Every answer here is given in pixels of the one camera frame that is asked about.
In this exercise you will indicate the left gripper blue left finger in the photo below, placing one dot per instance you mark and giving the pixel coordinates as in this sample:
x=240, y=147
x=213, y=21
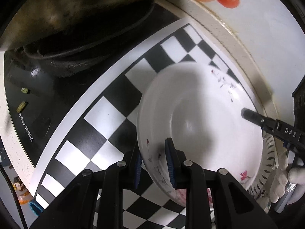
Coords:
x=122, y=175

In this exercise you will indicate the white plate blue leaf stripes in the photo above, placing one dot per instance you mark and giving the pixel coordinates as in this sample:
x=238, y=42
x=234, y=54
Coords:
x=267, y=164

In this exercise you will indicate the white plate with small flowers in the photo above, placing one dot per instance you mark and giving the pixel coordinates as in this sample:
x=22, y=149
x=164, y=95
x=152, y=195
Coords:
x=199, y=108

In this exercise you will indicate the black gas stove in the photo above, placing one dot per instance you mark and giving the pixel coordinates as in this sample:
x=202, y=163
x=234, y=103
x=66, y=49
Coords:
x=44, y=79

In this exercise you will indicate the black frying pan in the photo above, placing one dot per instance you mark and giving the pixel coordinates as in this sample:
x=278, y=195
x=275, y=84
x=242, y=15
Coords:
x=25, y=21

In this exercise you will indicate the white gloved right hand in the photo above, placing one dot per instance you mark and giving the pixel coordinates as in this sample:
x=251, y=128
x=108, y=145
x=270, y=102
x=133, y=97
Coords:
x=290, y=171

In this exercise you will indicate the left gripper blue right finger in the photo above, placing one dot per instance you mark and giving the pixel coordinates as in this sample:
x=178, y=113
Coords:
x=186, y=174

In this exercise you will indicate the black white checkered mat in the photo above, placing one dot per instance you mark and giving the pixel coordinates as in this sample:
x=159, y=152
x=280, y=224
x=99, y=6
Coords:
x=101, y=126

